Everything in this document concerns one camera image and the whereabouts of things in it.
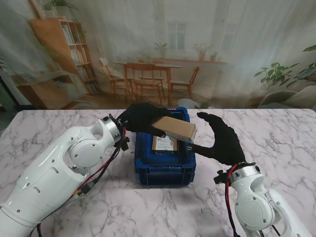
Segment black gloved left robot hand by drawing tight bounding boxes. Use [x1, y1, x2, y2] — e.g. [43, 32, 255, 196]
[116, 103, 171, 138]

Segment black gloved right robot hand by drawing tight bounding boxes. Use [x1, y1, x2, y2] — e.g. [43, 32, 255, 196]
[186, 112, 247, 166]

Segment long cardboard package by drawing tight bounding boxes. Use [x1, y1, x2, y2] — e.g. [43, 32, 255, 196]
[152, 116, 197, 144]

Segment small cardboard package with label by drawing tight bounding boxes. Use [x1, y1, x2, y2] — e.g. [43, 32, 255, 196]
[152, 134, 179, 153]

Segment blue plastic turnover box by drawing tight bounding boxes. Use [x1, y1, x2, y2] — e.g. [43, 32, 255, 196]
[134, 106, 197, 190]

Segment printed room scene backdrop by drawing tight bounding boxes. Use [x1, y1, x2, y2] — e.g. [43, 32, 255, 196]
[0, 0, 316, 111]

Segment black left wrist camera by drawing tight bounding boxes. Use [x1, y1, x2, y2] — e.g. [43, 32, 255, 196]
[119, 136, 131, 152]

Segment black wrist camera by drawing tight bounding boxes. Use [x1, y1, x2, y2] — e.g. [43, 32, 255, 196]
[119, 136, 131, 152]
[213, 169, 232, 185]

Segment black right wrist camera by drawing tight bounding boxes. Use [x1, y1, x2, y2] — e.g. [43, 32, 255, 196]
[213, 169, 232, 185]

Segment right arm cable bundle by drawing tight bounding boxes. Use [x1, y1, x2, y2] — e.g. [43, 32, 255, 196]
[223, 164, 241, 237]

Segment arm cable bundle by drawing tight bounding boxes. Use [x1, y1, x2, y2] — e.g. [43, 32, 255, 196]
[29, 128, 129, 237]
[223, 164, 241, 237]

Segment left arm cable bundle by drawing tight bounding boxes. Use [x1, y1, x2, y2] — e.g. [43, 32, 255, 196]
[29, 128, 129, 237]

